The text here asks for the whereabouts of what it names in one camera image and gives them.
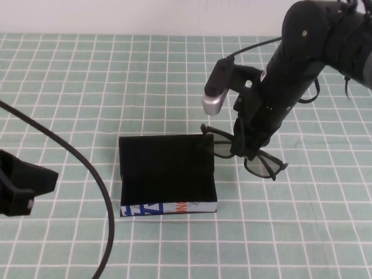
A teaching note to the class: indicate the black printed glasses case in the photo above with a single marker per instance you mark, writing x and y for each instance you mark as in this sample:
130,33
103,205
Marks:
165,162

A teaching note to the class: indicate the black right camera bracket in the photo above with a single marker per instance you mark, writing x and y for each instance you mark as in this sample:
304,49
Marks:
241,75

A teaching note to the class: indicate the green white checked tablecloth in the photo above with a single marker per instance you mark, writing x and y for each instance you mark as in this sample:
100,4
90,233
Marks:
116,72

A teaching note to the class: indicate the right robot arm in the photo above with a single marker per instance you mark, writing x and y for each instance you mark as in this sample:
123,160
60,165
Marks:
305,43

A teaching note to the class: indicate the black framed glasses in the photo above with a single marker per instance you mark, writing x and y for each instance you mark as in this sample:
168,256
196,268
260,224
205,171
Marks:
261,168

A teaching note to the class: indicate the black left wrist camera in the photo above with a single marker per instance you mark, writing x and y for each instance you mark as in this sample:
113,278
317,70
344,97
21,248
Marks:
23,180

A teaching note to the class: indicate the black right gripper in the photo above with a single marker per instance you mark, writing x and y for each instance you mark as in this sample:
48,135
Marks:
258,122

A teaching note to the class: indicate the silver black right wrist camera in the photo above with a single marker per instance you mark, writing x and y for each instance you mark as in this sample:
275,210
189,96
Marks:
213,101

